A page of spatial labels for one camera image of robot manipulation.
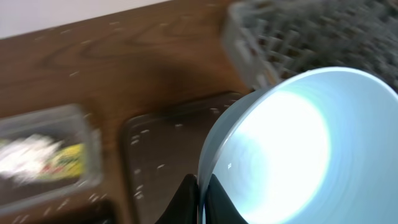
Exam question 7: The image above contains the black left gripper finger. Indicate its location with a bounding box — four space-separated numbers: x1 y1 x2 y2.
155 174 199 224

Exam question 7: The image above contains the green yellow snack wrapper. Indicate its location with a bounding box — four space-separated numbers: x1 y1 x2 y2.
37 144 85 181

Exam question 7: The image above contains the light blue rice bowl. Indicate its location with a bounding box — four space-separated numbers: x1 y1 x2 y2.
198 67 397 223

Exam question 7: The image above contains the white tissue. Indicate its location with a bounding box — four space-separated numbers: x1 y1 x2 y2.
1 134 63 183

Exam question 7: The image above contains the grey dishwasher rack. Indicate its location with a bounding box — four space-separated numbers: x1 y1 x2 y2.
221 0 397 90

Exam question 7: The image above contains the dark brown serving tray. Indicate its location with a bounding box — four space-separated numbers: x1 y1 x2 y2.
119 92 242 223

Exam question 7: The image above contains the clear plastic bin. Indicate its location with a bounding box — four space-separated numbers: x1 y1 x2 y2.
1 104 103 215

